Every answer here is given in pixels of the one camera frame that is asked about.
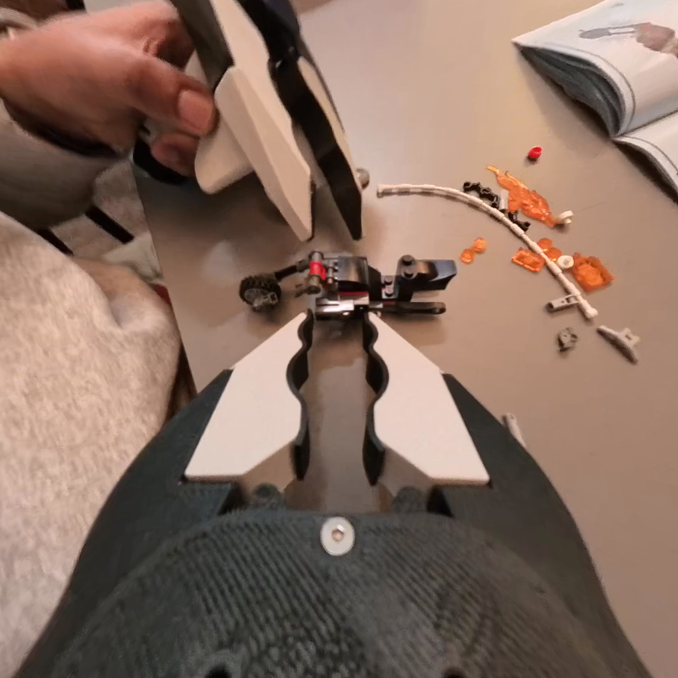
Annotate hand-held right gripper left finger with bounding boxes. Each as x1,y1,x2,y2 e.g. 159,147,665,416
183,311,315,483

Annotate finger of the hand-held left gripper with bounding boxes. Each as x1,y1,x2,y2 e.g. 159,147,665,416
193,68,315,242
274,55,365,240

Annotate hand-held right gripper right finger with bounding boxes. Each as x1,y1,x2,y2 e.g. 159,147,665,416
362,317,491,487

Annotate black lego motorcycle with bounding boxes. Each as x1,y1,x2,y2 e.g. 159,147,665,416
238,252,458,322

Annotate instruction booklet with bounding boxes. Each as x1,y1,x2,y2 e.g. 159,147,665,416
512,0,678,198

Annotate person's left forearm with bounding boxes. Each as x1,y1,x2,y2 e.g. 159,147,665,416
0,101,136,228

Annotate orange rectangular lego tile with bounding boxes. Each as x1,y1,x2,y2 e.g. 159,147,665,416
511,247,547,274

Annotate grey lego wing piece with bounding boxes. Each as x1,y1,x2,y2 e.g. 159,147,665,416
597,325,640,363

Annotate orange lego wedge plates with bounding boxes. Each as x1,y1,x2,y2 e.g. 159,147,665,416
571,254,615,292

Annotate orange lego flame piece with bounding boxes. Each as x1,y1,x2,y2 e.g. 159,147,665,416
486,165,560,228

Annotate person's left hand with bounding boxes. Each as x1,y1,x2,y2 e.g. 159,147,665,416
0,2,219,177

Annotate person's grey sweater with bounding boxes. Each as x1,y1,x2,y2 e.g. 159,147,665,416
0,212,183,678

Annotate white lego chain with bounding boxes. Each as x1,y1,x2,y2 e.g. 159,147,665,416
376,182,599,320

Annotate black lego chain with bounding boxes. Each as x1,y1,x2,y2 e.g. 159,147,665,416
462,180,531,231

